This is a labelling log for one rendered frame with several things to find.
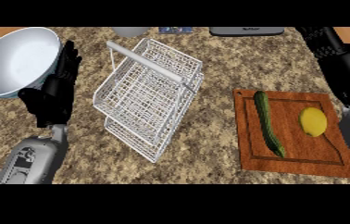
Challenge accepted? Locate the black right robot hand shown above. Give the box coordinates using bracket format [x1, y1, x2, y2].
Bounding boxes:
[294, 26, 350, 109]

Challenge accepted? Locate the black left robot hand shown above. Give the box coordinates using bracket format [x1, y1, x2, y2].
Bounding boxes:
[18, 40, 83, 129]

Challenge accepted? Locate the yellow lemon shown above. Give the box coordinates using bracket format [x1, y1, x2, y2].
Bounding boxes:
[298, 106, 329, 138]

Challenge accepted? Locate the brown wooden cutting board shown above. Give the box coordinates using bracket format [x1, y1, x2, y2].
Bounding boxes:
[232, 89, 350, 179]

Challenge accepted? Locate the white bowl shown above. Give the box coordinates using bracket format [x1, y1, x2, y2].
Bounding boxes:
[0, 27, 63, 99]

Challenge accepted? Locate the dark grey flat appliance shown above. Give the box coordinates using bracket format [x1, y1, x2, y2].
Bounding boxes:
[208, 26, 285, 37]

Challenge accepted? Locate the green cucumber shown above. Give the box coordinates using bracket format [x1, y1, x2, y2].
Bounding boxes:
[252, 90, 286, 159]

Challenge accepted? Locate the pale grey round container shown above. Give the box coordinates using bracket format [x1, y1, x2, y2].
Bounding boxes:
[111, 26, 152, 39]

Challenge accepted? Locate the blue patterned packet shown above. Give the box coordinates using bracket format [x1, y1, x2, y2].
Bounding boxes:
[156, 26, 193, 34]

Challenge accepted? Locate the white tiered wire basket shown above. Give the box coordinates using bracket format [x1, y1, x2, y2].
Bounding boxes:
[91, 37, 205, 164]

